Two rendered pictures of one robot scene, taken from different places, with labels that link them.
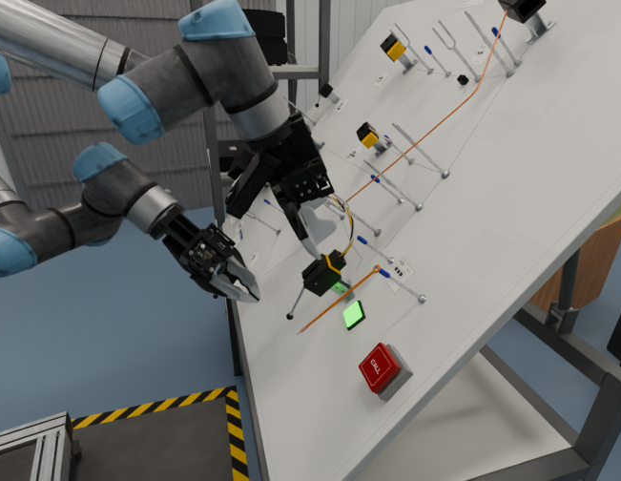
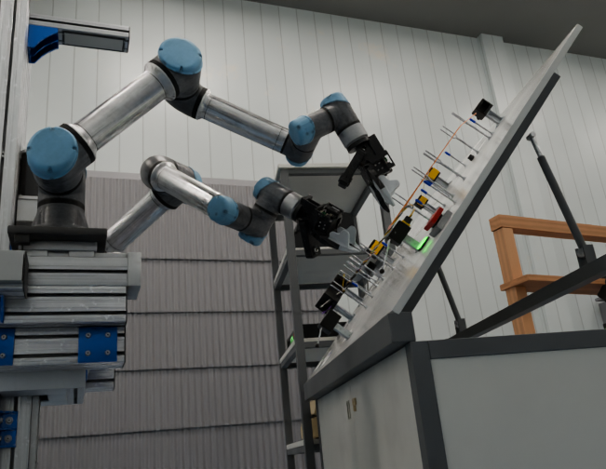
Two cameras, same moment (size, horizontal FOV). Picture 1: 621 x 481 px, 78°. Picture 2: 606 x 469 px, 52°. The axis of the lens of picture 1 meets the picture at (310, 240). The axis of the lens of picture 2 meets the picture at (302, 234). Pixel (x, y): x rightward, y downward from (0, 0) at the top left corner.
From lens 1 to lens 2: 138 cm
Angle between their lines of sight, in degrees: 46
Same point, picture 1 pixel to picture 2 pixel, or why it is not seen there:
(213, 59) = (335, 107)
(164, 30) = (217, 322)
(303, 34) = not seen: hidden behind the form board
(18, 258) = (233, 207)
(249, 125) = (350, 133)
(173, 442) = not seen: outside the picture
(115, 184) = (277, 188)
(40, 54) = (259, 127)
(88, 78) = (275, 137)
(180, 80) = (323, 113)
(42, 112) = (73, 411)
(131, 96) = (304, 118)
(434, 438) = not seen: hidden behind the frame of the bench
